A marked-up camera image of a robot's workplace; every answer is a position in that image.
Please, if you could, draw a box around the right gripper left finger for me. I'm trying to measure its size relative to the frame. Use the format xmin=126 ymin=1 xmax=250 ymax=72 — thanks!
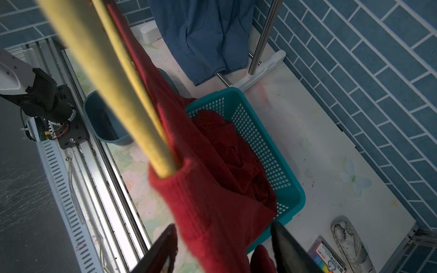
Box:
xmin=132 ymin=224 xmax=178 ymax=273

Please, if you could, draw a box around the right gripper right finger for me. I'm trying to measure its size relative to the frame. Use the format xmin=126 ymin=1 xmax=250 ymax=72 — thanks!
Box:
xmin=270 ymin=221 xmax=323 ymax=273

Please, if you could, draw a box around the red t-shirt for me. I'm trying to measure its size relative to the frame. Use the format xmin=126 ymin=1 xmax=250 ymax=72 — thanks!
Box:
xmin=104 ymin=1 xmax=277 ymax=273

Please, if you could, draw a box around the blue grey t-shirt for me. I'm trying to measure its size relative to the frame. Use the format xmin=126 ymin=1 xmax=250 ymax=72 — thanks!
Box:
xmin=148 ymin=0 xmax=256 ymax=86

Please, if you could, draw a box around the yellow plastic hanger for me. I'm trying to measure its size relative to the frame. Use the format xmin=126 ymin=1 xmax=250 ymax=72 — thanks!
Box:
xmin=38 ymin=0 xmax=177 ymax=178

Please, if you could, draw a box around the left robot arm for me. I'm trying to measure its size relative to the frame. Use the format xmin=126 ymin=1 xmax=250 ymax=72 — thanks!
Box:
xmin=1 ymin=48 xmax=89 ymax=150

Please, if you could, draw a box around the rainbow marker pack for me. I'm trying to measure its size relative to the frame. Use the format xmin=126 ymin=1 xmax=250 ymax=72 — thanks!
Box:
xmin=307 ymin=235 xmax=347 ymax=273

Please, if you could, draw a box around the teal plastic basket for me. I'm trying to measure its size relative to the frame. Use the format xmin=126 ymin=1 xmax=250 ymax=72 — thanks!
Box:
xmin=185 ymin=86 xmax=307 ymax=255

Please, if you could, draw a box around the patterned pouch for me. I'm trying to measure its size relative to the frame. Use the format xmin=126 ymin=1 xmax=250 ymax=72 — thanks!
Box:
xmin=331 ymin=216 xmax=376 ymax=273

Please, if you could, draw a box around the dark teal tray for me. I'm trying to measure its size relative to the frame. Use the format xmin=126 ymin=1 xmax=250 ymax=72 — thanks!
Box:
xmin=82 ymin=68 xmax=180 ymax=147

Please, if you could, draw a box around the metal clothes rack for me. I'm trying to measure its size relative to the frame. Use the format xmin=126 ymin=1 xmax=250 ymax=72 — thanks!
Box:
xmin=139 ymin=0 xmax=287 ymax=93

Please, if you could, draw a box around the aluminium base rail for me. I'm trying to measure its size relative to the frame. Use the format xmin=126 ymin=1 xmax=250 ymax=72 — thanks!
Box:
xmin=10 ymin=39 xmax=151 ymax=273

